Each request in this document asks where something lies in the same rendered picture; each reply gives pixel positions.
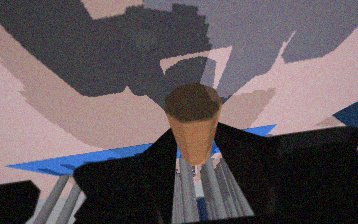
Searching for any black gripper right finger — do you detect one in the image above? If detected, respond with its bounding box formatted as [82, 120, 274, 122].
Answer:
[214, 122, 358, 215]

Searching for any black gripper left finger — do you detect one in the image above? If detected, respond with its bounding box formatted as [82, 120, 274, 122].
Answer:
[72, 127, 177, 224]

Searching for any blue flat strip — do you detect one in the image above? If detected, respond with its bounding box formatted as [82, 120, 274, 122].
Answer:
[4, 124, 276, 177]

